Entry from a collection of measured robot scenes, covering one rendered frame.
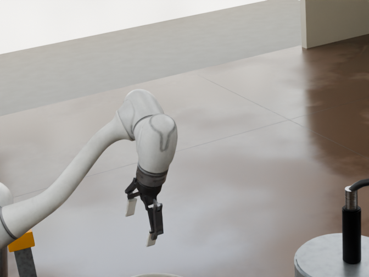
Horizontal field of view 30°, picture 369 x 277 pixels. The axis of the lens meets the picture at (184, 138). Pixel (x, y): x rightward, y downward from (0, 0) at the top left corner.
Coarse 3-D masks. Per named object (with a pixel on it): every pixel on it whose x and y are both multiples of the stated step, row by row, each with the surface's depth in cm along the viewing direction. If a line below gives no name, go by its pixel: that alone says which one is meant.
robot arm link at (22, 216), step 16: (128, 96) 204; (144, 96) 202; (128, 112) 199; (144, 112) 196; (160, 112) 198; (112, 128) 201; (128, 128) 198; (96, 144) 200; (80, 160) 197; (96, 160) 201; (64, 176) 195; (80, 176) 197; (48, 192) 193; (64, 192) 194; (16, 208) 192; (32, 208) 192; (48, 208) 192; (16, 224) 191; (32, 224) 193
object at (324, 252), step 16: (320, 240) 160; (336, 240) 159; (368, 240) 158; (304, 256) 155; (320, 256) 154; (336, 256) 153; (368, 256) 152; (304, 272) 149; (320, 272) 148; (336, 272) 148; (352, 272) 147; (368, 272) 146
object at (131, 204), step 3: (132, 198) 213; (135, 198) 213; (129, 201) 212; (132, 201) 213; (135, 201) 213; (129, 204) 213; (132, 204) 214; (135, 204) 214; (126, 207) 214; (129, 207) 214; (132, 207) 215; (135, 207) 215; (126, 210) 214; (129, 210) 215; (132, 210) 216; (126, 213) 215; (129, 213) 216; (132, 213) 217; (126, 216) 216
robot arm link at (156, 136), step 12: (144, 120) 194; (156, 120) 187; (168, 120) 188; (144, 132) 187; (156, 132) 185; (168, 132) 186; (144, 144) 188; (156, 144) 186; (168, 144) 187; (144, 156) 190; (156, 156) 188; (168, 156) 189; (144, 168) 193; (156, 168) 191; (168, 168) 196
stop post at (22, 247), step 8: (16, 240) 315; (24, 240) 316; (32, 240) 318; (8, 248) 316; (16, 248) 316; (24, 248) 318; (16, 256) 320; (24, 256) 321; (32, 256) 323; (16, 264) 321; (24, 264) 322; (32, 264) 324; (24, 272) 324; (32, 272) 325
